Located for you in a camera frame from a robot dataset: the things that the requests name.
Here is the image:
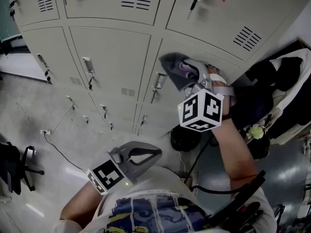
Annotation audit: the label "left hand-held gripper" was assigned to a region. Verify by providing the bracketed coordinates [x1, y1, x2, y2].
[86, 141, 163, 195]

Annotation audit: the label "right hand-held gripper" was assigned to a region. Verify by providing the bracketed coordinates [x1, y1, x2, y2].
[177, 59, 225, 133]

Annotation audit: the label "grey cloth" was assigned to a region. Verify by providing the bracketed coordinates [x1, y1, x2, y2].
[159, 52, 207, 92]

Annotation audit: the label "group of beige locker doors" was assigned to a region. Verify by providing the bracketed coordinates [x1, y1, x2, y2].
[8, 0, 311, 138]

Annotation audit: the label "person's right forearm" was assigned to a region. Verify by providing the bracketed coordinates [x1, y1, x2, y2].
[210, 97, 259, 182]

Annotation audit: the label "person's left forearm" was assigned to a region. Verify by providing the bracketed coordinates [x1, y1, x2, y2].
[60, 180, 107, 222]

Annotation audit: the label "person's right hand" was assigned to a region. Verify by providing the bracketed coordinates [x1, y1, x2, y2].
[206, 66, 228, 87]

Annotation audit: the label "white printed t-shirt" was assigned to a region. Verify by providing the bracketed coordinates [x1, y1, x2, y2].
[53, 166, 277, 233]

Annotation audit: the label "black round bag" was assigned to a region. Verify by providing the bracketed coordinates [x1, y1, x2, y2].
[170, 124, 202, 152]

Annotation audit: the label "pile of black clothing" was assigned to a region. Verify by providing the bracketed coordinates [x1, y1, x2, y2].
[230, 56, 304, 160]

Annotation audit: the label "white green plush charm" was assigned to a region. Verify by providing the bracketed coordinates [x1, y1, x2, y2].
[245, 123, 265, 140]

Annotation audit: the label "white tote bag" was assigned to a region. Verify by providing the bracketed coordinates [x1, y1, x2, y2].
[268, 48, 311, 145]

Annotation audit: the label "black office chair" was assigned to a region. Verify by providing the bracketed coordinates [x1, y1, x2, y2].
[0, 141, 45, 196]

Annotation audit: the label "grey hand strap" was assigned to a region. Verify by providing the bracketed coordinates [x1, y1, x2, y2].
[212, 85, 237, 107]

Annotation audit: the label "metal recessed locker handle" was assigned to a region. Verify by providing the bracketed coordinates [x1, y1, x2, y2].
[36, 53, 49, 68]
[81, 56, 95, 75]
[153, 72, 168, 90]

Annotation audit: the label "black key with ring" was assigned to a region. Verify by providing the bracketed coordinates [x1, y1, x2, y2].
[187, 0, 205, 20]

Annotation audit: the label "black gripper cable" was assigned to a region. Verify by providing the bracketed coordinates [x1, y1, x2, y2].
[183, 130, 246, 194]

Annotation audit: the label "black floor cable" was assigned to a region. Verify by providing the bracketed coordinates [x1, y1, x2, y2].
[43, 133, 88, 174]

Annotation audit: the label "white floor cable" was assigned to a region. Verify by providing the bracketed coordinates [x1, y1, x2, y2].
[50, 105, 73, 133]

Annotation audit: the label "black shoulder straps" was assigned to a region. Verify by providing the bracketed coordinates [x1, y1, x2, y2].
[208, 170, 267, 233]

